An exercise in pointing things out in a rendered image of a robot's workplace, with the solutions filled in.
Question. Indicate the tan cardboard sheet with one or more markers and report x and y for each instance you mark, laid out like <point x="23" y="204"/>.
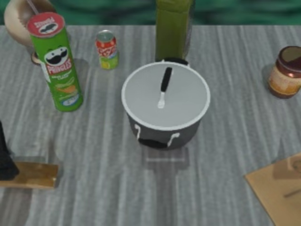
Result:
<point x="279" y="188"/>

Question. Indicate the tall green bottle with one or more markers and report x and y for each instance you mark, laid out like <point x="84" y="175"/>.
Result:
<point x="171" y="30"/>

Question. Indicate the grey lidded kitchen pot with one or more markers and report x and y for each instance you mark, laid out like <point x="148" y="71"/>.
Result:
<point x="164" y="106"/>

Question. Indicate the wooden block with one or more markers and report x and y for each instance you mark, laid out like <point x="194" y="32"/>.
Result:
<point x="35" y="175"/>

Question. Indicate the brown glass jar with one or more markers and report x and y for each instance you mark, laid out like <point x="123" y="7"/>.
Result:
<point x="285" y="75"/>

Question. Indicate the green Pringles chip can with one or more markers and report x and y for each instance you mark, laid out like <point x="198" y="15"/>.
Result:
<point x="61" y="77"/>

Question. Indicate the beige bowl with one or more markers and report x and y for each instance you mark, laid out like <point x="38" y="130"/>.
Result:
<point x="16" y="23"/>

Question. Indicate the red and green soda can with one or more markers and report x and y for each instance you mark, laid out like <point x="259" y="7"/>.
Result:
<point x="107" y="51"/>

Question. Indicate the black object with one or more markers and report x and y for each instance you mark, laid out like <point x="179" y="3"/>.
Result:
<point x="5" y="157"/>

